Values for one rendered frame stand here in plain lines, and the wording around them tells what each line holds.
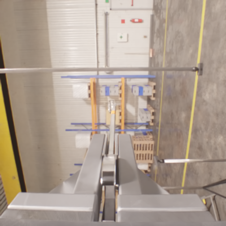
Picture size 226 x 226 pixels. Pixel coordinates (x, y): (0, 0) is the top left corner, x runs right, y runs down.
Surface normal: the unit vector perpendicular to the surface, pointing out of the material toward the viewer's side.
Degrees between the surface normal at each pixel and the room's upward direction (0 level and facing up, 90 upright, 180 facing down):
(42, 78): 90
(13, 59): 90
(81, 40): 90
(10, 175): 90
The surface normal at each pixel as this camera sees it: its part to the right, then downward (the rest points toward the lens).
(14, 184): -0.02, 0.26
